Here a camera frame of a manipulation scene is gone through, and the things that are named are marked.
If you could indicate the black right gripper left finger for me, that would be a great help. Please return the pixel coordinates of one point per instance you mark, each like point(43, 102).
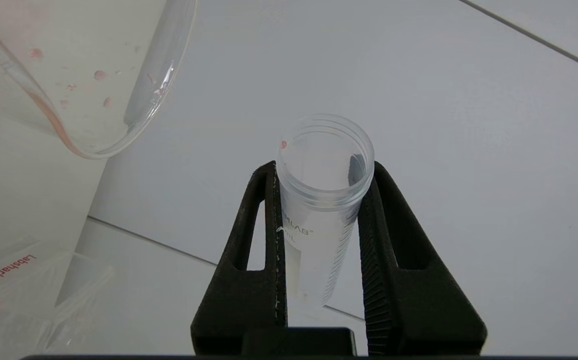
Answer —
point(249, 300)

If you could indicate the clear glass beaker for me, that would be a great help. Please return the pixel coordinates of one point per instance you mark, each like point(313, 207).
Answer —
point(94, 75)

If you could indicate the clear acrylic test tube rack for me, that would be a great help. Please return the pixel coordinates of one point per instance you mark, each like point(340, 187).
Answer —
point(14, 267)

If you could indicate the test tube with red liquid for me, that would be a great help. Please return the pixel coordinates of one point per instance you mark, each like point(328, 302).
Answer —
point(319, 235)

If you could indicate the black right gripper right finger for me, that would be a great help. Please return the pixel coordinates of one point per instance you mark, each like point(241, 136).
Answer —
point(419, 300)

